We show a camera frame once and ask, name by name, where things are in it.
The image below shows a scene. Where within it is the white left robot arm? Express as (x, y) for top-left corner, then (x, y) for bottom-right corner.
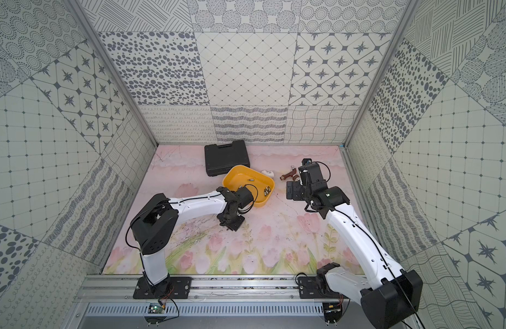
(129, 186), (256, 287)

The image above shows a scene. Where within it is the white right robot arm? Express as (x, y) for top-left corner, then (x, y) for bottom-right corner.
(287, 158), (423, 328)

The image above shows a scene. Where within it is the yellow plastic storage box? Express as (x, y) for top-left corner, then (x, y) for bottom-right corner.
(222, 165), (275, 208)

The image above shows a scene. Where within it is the brown water tap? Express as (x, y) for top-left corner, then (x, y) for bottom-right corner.
(280, 166), (299, 181)

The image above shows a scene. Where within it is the white pipe tee fitting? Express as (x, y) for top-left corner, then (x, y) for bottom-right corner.
(261, 170), (275, 178)

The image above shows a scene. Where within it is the black plastic tool case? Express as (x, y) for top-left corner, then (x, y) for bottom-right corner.
(204, 140), (250, 177)

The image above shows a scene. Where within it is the small green circuit board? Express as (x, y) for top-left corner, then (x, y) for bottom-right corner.
(148, 304), (164, 314)

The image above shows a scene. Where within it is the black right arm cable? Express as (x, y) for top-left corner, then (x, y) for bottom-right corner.
(334, 207), (422, 329)

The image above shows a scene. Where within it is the aluminium mounting rail frame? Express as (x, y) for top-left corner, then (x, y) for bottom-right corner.
(73, 274), (355, 325)

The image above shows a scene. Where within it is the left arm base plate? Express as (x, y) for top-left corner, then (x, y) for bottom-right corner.
(133, 274), (193, 300)

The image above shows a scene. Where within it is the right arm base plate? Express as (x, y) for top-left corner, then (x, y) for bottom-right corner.
(294, 274), (348, 299)

